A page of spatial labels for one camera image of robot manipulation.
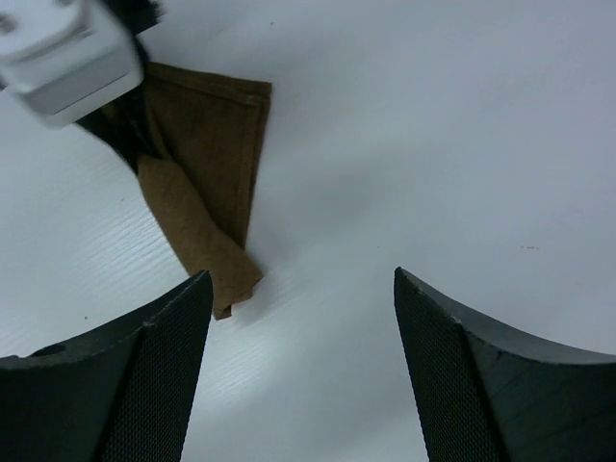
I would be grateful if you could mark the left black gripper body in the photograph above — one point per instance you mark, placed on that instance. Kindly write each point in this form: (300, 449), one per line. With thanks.
(122, 124)

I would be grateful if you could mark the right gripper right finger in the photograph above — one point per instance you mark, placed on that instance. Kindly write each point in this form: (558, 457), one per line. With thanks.
(486, 391)

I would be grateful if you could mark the brown cloth napkin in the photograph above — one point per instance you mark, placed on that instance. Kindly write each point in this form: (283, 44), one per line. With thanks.
(208, 132)

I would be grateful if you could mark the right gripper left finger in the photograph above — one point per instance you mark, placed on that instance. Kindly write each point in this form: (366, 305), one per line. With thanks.
(122, 391)

